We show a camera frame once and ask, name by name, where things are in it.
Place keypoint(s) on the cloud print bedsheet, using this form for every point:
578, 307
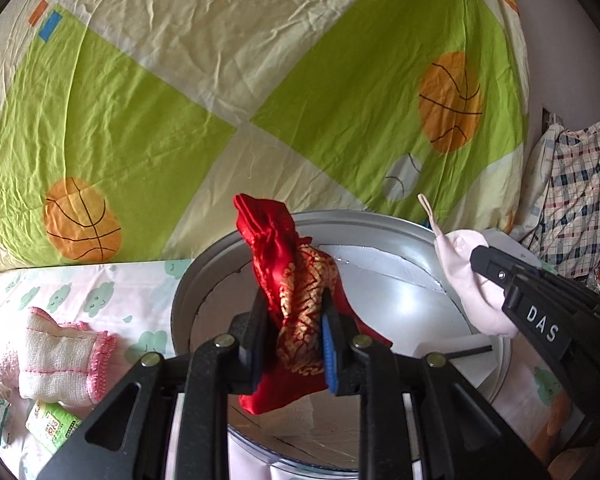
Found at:
105, 300

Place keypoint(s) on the plaid cloth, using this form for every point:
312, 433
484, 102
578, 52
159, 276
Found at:
580, 195

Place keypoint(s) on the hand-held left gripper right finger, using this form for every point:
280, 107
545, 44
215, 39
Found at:
331, 355

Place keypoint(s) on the pale pink cloth pouch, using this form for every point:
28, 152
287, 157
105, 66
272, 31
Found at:
465, 280

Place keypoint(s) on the green cream basketball print quilt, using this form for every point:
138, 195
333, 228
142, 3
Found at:
230, 75

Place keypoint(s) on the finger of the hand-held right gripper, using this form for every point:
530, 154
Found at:
492, 261

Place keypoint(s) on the white pink knitted sock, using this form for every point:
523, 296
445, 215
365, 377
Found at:
55, 360

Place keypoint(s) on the green snack packet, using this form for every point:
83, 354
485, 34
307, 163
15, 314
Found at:
55, 425

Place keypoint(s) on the round metal tin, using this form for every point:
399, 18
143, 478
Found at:
405, 300

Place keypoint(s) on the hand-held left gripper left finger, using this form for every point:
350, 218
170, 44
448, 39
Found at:
250, 355

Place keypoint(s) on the red pouch with gold pattern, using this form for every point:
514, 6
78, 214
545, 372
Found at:
300, 290

